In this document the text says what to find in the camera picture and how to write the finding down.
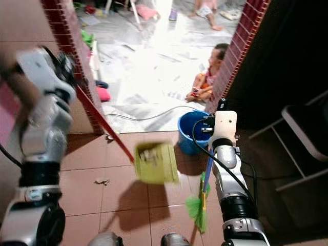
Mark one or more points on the pink toy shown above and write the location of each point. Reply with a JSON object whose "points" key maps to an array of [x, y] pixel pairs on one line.
{"points": [[103, 94]]}

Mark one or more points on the pair of sandals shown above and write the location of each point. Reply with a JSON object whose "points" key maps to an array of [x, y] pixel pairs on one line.
{"points": [[230, 14]]}

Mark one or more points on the grey robot leg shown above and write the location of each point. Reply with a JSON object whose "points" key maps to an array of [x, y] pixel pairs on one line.
{"points": [[175, 241], [105, 241]]}

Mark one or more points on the blue plastic bucket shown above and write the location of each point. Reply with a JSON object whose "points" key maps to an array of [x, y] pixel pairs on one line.
{"points": [[192, 136]]}

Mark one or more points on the grey left robot leg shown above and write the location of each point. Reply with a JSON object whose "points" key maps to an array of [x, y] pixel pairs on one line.
{"points": [[105, 241]]}

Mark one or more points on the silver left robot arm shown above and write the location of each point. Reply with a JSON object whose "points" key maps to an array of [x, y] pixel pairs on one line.
{"points": [[43, 133]]}

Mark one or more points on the pink cushion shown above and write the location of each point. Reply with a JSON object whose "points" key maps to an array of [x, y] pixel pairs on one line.
{"points": [[147, 12]]}

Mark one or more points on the white metal frame chair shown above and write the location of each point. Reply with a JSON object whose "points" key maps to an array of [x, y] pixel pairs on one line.
{"points": [[305, 128]]}

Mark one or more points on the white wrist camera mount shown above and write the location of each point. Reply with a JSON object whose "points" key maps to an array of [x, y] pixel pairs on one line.
{"points": [[225, 128], [38, 69]]}

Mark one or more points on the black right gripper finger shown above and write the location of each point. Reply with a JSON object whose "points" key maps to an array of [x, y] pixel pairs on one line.
{"points": [[222, 105]]}

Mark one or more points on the small child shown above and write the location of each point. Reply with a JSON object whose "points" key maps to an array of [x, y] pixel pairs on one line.
{"points": [[210, 77]]}

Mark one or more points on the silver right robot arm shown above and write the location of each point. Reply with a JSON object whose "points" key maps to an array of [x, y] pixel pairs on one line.
{"points": [[233, 184]]}

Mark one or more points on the person with bare legs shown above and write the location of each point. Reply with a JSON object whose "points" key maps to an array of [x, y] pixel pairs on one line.
{"points": [[207, 13]]}

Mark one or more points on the grey right robot leg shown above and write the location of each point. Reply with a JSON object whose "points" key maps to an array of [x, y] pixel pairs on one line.
{"points": [[175, 241]]}

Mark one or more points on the green cloth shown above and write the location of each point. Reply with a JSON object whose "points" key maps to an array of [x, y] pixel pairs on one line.
{"points": [[86, 40]]}

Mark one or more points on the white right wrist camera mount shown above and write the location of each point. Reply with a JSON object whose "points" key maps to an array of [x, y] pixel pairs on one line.
{"points": [[225, 128]]}

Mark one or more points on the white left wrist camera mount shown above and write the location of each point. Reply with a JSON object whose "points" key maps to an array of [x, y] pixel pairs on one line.
{"points": [[38, 69]]}

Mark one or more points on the brown paper scrap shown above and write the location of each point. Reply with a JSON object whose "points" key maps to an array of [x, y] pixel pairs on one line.
{"points": [[101, 182]]}

